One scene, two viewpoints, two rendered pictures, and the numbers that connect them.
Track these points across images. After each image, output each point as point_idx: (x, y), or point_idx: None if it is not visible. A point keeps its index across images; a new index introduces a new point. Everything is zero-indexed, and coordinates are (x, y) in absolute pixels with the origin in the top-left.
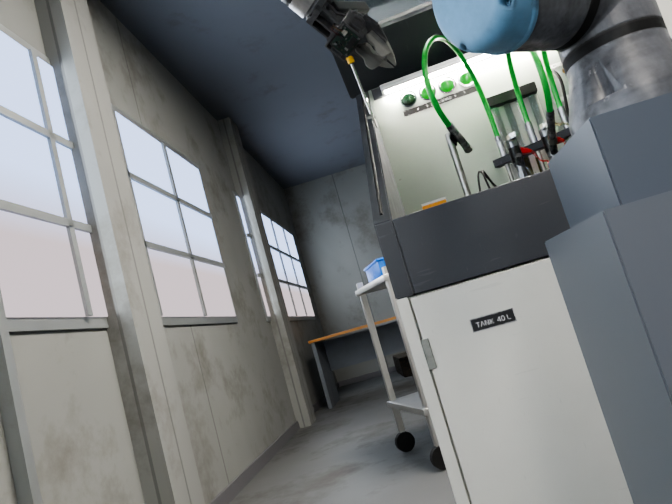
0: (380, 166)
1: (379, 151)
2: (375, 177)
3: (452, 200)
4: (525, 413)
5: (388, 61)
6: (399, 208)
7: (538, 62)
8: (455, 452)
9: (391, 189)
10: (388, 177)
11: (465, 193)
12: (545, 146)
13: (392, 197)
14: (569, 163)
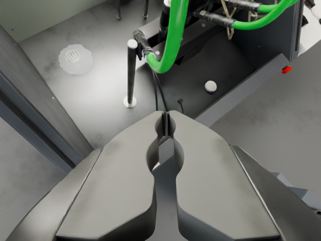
0: (46, 123)
1: (0, 69)
2: (59, 153)
3: (163, 162)
4: None
5: (165, 130)
6: (17, 61)
7: (287, 6)
8: None
9: (32, 89)
10: (12, 68)
11: (131, 84)
12: (191, 7)
13: (55, 116)
14: None
